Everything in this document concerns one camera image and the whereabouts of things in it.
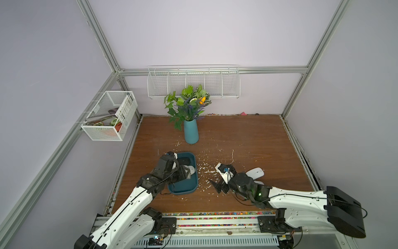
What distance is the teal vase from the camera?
0.92 m

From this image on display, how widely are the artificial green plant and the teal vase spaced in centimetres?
3

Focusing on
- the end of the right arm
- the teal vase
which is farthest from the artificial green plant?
the end of the right arm

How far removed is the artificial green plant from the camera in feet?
2.64

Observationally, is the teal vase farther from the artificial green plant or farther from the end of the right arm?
the end of the right arm
